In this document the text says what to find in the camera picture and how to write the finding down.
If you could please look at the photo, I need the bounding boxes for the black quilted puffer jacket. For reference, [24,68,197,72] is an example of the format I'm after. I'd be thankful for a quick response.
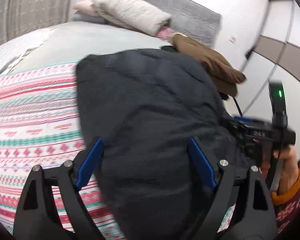
[76,49,251,239]

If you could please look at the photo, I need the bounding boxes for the right forearm patterned sleeve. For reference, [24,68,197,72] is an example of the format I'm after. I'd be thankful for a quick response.
[271,169,300,234]

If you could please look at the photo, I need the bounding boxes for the person's right hand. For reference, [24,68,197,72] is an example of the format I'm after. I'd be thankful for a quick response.
[273,145,299,196]

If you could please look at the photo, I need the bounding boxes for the patterned handmade bed blanket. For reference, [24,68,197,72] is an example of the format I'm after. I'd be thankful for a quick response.
[0,62,236,240]

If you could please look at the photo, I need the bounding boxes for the brown folded garment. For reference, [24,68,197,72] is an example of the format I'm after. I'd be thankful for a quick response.
[169,33,246,96]

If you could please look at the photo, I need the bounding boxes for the white wardrobe with trim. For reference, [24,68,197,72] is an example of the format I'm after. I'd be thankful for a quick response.
[236,0,300,159]

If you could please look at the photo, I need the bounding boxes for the grey padded headboard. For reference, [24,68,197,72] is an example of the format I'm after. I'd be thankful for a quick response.
[144,0,221,47]

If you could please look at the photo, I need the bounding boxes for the white quilted bed cover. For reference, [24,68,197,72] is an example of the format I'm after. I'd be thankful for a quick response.
[0,28,57,75]

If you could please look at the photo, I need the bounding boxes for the grey folded blanket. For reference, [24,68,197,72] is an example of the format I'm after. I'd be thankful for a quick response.
[71,11,109,24]

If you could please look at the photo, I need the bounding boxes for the pink pillow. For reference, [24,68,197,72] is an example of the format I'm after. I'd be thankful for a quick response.
[74,0,99,17]

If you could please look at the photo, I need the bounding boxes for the cream white pillow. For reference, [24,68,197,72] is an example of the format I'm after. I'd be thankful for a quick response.
[92,0,172,36]

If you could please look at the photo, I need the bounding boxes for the grey dotted curtain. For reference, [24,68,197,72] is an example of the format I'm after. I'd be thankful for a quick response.
[0,0,71,45]

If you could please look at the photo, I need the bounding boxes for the white wall socket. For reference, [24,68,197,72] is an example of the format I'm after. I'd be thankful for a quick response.
[229,36,236,43]

